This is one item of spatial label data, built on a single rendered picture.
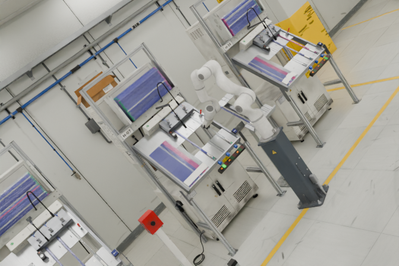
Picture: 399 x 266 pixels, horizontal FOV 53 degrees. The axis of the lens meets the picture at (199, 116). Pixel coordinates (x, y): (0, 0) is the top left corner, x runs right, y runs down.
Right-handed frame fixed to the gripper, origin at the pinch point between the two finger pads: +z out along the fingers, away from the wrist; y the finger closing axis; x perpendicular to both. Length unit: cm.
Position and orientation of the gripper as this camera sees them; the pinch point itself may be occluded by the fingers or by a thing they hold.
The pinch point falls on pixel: (207, 126)
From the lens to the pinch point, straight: 370.1
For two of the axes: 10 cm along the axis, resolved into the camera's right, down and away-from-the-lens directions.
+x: 7.5, 5.9, -3.2
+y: -6.6, 6.2, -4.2
